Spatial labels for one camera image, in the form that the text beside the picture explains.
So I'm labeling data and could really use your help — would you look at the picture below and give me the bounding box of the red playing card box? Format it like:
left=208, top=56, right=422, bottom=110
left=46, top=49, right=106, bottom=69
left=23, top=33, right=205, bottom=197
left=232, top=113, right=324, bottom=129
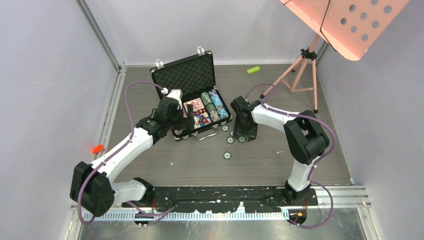
left=184, top=98, right=205, bottom=112

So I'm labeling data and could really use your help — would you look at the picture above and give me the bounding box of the black poker set case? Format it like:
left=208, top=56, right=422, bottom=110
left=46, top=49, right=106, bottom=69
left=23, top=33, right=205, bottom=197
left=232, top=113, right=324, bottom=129
left=149, top=46, right=233, bottom=141

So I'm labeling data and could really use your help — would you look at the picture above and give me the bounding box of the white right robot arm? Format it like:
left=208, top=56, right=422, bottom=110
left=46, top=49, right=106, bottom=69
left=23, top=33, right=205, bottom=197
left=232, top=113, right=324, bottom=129
left=230, top=96, right=330, bottom=205

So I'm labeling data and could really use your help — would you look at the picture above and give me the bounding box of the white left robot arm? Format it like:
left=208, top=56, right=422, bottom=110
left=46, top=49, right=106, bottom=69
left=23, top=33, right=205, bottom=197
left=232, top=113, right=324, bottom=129
left=70, top=89, right=189, bottom=218

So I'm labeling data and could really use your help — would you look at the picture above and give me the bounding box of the card deck in case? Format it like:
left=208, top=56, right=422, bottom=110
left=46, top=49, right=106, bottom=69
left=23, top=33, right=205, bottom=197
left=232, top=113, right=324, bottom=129
left=193, top=112, right=212, bottom=129

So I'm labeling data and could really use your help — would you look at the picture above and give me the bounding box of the green chip row in case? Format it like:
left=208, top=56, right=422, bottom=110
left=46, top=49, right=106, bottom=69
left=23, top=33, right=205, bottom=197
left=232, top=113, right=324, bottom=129
left=201, top=92, right=216, bottom=113

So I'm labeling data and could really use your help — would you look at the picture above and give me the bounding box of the blue chip row in case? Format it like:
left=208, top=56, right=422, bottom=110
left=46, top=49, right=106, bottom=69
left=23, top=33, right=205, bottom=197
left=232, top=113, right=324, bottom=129
left=208, top=89, right=230, bottom=119

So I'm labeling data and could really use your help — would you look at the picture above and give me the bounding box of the green block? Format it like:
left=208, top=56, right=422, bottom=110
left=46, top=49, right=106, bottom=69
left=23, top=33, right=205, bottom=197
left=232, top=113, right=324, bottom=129
left=246, top=66, right=261, bottom=75

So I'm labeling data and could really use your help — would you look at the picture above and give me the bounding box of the pink tripod stand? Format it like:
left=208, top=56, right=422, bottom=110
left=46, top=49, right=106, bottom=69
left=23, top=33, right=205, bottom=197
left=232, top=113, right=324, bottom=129
left=259, top=33, right=321, bottom=114

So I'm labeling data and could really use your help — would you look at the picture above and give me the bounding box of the pink perforated panel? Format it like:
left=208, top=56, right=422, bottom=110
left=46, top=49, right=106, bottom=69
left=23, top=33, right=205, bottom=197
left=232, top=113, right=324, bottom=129
left=282, top=0, right=409, bottom=61

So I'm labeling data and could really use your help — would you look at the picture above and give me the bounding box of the orange clip on rail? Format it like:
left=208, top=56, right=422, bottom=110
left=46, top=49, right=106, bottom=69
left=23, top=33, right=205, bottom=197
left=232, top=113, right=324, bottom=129
left=92, top=144, right=103, bottom=154

